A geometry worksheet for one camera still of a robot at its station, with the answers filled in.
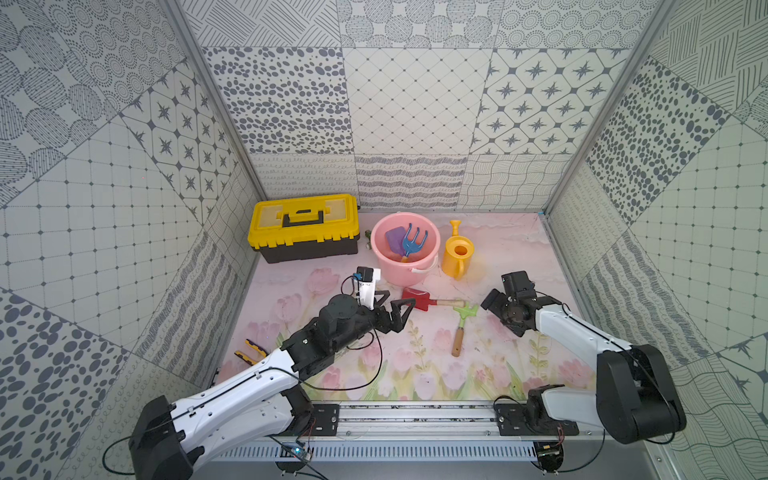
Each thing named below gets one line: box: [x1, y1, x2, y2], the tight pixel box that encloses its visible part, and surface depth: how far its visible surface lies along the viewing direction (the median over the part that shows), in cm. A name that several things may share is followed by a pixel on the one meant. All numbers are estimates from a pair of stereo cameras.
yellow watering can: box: [442, 220, 474, 280], surface depth 97 cm
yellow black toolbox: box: [248, 193, 360, 264], surface depth 97 cm
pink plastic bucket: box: [371, 212, 441, 287], surface depth 100 cm
